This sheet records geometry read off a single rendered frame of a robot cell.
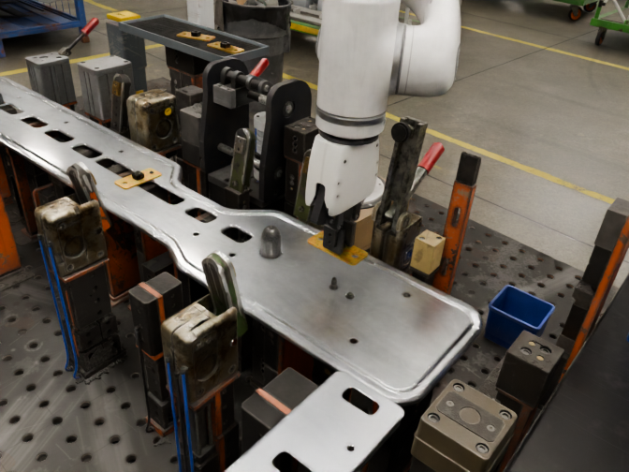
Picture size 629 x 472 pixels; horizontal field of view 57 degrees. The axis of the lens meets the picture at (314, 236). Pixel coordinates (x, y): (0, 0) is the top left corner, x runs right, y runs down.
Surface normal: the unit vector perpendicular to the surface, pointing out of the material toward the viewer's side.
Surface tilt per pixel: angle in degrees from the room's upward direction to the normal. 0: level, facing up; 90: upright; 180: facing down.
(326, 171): 84
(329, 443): 0
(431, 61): 70
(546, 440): 0
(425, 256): 90
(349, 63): 90
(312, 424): 0
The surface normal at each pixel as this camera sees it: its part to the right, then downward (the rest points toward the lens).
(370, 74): -0.01, 0.61
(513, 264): 0.06, -0.83
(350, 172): 0.71, 0.43
